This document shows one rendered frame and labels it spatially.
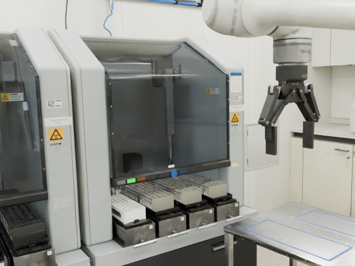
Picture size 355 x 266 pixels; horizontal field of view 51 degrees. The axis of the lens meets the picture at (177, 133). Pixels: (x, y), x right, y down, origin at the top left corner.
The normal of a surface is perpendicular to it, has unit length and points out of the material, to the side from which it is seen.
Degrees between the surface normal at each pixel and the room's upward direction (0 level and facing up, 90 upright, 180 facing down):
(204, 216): 90
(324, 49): 90
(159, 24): 90
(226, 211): 90
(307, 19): 122
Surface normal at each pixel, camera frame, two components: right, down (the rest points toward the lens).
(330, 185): -0.84, 0.09
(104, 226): 0.54, 0.10
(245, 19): -0.18, 0.50
